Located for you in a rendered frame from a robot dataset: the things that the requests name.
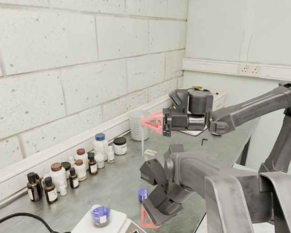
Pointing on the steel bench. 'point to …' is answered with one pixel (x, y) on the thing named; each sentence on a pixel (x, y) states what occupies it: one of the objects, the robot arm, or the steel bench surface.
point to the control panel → (133, 229)
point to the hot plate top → (116, 216)
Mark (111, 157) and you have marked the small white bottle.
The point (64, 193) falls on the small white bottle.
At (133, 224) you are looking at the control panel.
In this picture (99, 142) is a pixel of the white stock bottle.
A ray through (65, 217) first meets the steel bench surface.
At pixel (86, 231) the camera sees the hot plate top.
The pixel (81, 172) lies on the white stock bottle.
